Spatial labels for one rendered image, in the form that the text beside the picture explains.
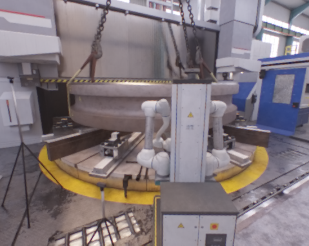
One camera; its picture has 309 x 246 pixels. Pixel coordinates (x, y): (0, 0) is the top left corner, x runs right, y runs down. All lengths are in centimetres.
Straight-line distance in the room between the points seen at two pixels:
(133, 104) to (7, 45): 227
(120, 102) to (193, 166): 195
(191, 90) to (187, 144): 51
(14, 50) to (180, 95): 300
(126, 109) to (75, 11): 364
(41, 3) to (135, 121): 291
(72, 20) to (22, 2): 172
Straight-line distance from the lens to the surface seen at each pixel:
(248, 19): 734
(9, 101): 530
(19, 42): 366
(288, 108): 701
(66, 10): 578
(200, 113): 146
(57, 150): 355
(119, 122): 299
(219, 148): 190
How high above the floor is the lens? 174
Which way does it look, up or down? 11 degrees down
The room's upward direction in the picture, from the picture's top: straight up
